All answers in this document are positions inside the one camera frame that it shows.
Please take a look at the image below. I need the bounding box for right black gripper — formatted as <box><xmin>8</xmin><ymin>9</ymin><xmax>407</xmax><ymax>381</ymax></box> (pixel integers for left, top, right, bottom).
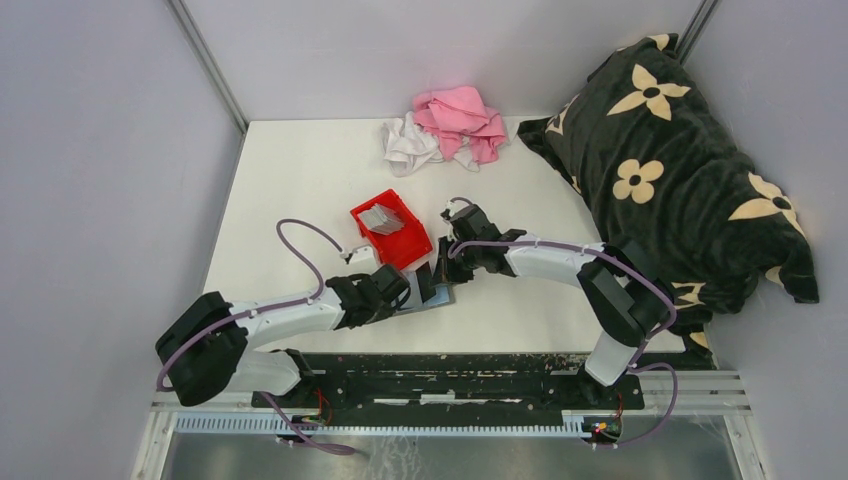
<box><xmin>429</xmin><ymin>235</ymin><xmax>482</xmax><ymax>288</ymax></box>

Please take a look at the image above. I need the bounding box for red plastic bin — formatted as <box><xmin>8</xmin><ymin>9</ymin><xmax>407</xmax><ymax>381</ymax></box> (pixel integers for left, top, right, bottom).
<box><xmin>350</xmin><ymin>189</ymin><xmax>433</xmax><ymax>270</ymax></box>

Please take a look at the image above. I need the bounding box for grey card holder wallet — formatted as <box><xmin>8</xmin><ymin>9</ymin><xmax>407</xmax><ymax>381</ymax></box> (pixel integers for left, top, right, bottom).
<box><xmin>396</xmin><ymin>263</ymin><xmax>455</xmax><ymax>315</ymax></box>

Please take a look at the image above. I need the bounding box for dark brown credit card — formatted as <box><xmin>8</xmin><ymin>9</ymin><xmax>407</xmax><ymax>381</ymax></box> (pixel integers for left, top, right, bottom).
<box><xmin>415</xmin><ymin>263</ymin><xmax>436</xmax><ymax>304</ymax></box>

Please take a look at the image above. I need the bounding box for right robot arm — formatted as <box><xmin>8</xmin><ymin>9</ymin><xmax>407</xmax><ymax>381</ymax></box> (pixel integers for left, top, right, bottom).
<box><xmin>437</xmin><ymin>197</ymin><xmax>677</xmax><ymax>408</ymax></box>

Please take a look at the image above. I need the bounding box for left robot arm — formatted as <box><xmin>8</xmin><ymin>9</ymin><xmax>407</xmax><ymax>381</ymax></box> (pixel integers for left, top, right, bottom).
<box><xmin>155</xmin><ymin>265</ymin><xmax>411</xmax><ymax>407</ymax></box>

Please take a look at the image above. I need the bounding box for stack of cards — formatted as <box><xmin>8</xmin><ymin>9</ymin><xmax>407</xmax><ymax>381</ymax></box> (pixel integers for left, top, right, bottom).
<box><xmin>357</xmin><ymin>203</ymin><xmax>404</xmax><ymax>236</ymax></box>

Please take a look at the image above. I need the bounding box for white cloth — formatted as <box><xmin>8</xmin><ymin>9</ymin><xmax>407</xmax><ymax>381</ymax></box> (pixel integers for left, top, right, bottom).
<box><xmin>380</xmin><ymin>111</ymin><xmax>480</xmax><ymax>177</ymax></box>

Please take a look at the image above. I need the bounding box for pink cloth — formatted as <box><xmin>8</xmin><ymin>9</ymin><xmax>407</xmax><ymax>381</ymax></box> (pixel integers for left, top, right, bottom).
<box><xmin>412</xmin><ymin>86</ymin><xmax>508</xmax><ymax>165</ymax></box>

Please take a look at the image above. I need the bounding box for black floral pillow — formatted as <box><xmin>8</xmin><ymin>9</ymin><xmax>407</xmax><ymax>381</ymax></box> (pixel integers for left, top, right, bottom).
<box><xmin>517</xmin><ymin>33</ymin><xmax>820</xmax><ymax>336</ymax></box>

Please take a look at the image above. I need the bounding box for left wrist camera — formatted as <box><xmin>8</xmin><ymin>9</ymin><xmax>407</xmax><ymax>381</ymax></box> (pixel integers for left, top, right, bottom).
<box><xmin>342</xmin><ymin>245</ymin><xmax>379</xmax><ymax>268</ymax></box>

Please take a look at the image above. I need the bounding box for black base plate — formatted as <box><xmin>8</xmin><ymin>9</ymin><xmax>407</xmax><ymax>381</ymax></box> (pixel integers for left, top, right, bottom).
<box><xmin>251</xmin><ymin>353</ymin><xmax>645</xmax><ymax>427</ymax></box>

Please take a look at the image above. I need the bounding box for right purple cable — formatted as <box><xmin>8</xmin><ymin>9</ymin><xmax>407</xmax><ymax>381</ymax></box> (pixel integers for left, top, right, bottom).
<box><xmin>442</xmin><ymin>195</ymin><xmax>680</xmax><ymax>450</ymax></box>

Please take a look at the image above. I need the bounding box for purple cable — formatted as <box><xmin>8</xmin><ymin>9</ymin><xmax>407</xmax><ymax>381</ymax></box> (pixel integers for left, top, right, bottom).
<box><xmin>442</xmin><ymin>195</ymin><xmax>680</xmax><ymax>450</ymax></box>
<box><xmin>156</xmin><ymin>218</ymin><xmax>359</xmax><ymax>458</ymax></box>

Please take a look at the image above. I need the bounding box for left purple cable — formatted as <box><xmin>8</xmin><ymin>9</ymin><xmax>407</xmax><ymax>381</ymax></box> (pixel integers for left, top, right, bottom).
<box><xmin>156</xmin><ymin>218</ymin><xmax>359</xmax><ymax>458</ymax></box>

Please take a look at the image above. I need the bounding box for aluminium rail frame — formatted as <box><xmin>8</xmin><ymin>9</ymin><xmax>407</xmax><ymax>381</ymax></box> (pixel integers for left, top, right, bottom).
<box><xmin>130</xmin><ymin>371</ymin><xmax>766</xmax><ymax>479</ymax></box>

